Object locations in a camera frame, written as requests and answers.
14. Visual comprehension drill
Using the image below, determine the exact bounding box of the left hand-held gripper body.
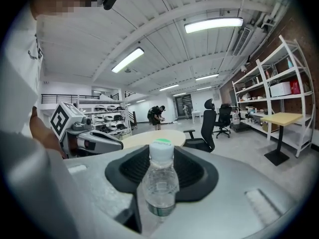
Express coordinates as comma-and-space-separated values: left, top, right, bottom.
49, 102, 93, 159

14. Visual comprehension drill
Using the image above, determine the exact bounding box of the white appliance box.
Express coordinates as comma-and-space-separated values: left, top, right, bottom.
270, 81, 292, 97

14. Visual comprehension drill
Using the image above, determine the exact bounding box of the red bag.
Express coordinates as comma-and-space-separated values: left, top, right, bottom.
290, 80, 301, 95

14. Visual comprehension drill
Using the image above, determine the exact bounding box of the dark stair banister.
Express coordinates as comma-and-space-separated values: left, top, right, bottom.
124, 91, 138, 129

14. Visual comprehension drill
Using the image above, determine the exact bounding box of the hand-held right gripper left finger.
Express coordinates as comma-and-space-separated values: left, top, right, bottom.
63, 145, 150, 239

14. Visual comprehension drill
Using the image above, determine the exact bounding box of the small square yellow table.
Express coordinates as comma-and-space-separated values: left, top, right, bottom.
260, 112, 304, 166

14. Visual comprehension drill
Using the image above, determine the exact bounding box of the white goods storage rack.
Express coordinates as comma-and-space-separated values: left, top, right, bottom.
231, 35, 315, 159

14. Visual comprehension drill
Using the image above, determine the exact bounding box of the round light wooden table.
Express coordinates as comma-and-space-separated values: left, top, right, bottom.
122, 129, 186, 149

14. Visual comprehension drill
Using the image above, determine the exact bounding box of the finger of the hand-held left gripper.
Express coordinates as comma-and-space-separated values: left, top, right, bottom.
76, 130, 124, 157

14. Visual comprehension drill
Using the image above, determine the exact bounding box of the white ceiling air conditioner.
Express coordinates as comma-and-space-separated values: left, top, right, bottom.
233, 27, 251, 57

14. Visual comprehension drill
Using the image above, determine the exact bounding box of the person's left forearm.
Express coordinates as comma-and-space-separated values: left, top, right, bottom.
29, 107, 67, 159

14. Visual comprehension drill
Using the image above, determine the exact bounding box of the clear plastic water bottle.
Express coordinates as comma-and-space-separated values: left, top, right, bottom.
142, 138, 180, 218

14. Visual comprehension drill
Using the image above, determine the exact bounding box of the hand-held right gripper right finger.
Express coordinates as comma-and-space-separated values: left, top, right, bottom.
154, 145, 297, 239

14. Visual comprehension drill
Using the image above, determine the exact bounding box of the person in white shirt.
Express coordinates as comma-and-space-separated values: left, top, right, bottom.
0, 7, 75, 239

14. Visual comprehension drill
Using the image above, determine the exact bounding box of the group of stored helmets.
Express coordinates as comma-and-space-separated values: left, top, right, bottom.
93, 105, 127, 134

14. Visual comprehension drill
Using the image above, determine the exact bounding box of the person's head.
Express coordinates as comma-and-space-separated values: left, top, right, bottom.
29, 0, 105, 19

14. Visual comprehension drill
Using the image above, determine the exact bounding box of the black wall panel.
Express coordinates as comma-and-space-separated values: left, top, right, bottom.
174, 93, 192, 119

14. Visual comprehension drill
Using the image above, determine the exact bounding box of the black metal railing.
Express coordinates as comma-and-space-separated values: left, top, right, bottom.
41, 93, 100, 105

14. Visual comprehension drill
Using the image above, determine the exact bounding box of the small white table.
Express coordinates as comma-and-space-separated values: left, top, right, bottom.
191, 110, 202, 124

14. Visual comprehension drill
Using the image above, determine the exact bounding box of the white helmet storage rack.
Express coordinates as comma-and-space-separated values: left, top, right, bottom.
77, 100, 133, 140

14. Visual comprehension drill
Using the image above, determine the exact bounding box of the black office chair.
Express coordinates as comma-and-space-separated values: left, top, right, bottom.
213, 103, 234, 139
183, 98, 217, 153

